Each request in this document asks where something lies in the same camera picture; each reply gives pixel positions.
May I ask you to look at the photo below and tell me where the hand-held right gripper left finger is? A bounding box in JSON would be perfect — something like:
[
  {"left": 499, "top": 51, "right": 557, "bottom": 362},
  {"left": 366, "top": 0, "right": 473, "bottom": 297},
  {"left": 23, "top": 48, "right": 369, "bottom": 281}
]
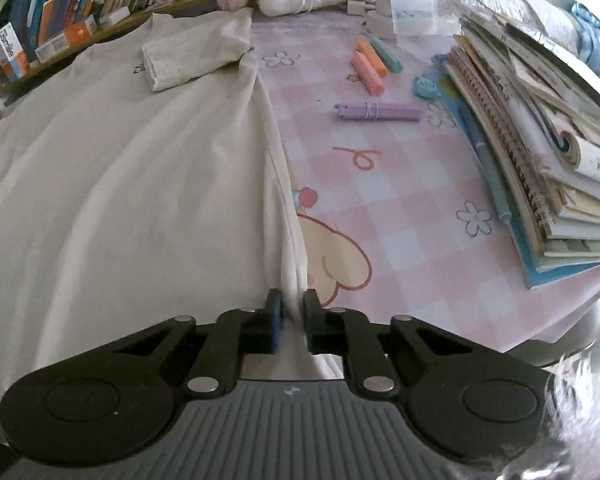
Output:
[{"left": 47, "top": 289, "right": 285, "bottom": 398}]

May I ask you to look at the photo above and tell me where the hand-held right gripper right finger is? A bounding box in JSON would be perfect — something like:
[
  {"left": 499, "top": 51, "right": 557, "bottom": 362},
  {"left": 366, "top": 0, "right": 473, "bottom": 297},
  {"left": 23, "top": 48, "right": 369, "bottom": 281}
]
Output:
[{"left": 302, "top": 289, "right": 533, "bottom": 397}]

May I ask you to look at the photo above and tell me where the white printed T-shirt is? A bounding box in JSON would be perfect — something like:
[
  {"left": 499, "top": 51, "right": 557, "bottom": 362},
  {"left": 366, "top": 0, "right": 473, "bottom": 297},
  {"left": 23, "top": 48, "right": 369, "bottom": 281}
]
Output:
[{"left": 0, "top": 7, "right": 346, "bottom": 406}]

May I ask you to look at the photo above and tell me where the purple stick bundle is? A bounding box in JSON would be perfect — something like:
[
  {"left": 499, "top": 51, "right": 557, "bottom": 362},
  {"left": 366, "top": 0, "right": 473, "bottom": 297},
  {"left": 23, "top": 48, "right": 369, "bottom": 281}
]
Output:
[{"left": 335, "top": 102, "right": 422, "bottom": 122}]

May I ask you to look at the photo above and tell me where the orange highlighter marker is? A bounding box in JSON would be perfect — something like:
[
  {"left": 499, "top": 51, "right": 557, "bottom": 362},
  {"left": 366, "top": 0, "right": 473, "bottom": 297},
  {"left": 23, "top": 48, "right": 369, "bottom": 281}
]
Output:
[
  {"left": 351, "top": 50, "right": 386, "bottom": 96},
  {"left": 356, "top": 40, "right": 389, "bottom": 79}
]

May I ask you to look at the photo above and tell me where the green highlighter marker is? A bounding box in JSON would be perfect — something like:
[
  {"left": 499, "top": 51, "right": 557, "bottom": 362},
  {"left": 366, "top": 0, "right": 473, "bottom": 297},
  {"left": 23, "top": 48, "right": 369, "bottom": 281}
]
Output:
[{"left": 370, "top": 35, "right": 404, "bottom": 74}]

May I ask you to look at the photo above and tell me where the white fluffy cloth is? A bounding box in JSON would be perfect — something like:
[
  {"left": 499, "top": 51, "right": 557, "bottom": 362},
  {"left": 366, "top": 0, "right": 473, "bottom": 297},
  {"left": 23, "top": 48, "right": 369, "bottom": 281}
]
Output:
[{"left": 542, "top": 345, "right": 600, "bottom": 480}]

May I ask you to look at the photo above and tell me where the stack of notebooks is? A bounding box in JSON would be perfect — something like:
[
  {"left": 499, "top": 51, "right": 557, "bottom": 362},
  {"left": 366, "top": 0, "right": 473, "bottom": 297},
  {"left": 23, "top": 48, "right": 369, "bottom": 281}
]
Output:
[{"left": 437, "top": 10, "right": 600, "bottom": 291}]

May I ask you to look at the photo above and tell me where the clear plastic box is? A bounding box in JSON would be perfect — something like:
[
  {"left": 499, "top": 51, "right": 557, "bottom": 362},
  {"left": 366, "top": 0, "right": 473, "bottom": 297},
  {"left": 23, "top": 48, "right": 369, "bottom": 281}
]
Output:
[{"left": 387, "top": 0, "right": 438, "bottom": 37}]

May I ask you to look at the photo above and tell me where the small white case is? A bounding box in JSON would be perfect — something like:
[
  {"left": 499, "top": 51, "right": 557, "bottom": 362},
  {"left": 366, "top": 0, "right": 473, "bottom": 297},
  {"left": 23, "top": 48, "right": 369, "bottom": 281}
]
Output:
[{"left": 99, "top": 6, "right": 131, "bottom": 26}]

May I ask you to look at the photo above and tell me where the long white orange box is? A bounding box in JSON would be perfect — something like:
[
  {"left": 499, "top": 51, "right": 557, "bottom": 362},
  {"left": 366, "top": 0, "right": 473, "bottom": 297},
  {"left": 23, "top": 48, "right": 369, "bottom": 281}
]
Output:
[{"left": 34, "top": 15, "right": 98, "bottom": 63}]

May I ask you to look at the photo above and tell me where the tall white orange box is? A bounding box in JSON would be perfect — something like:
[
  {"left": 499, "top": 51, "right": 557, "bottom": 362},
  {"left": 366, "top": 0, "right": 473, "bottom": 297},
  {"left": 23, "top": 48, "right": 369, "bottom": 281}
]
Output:
[{"left": 0, "top": 22, "right": 31, "bottom": 81}]

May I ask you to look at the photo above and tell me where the row of colourful books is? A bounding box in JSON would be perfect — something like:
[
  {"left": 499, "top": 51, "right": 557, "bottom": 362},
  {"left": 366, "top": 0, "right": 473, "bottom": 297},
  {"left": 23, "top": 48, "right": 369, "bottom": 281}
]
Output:
[{"left": 0, "top": 0, "right": 216, "bottom": 61}]

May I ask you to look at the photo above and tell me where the blue patterned cloth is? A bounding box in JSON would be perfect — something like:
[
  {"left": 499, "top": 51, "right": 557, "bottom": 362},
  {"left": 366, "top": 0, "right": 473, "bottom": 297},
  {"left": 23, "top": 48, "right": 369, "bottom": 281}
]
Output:
[{"left": 570, "top": 2, "right": 600, "bottom": 78}]

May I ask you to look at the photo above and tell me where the white frame wooden bookshelf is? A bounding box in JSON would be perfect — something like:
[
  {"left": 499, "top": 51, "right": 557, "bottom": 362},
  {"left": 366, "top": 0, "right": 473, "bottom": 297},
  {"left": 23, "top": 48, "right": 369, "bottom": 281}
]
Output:
[{"left": 0, "top": 0, "right": 221, "bottom": 111}]

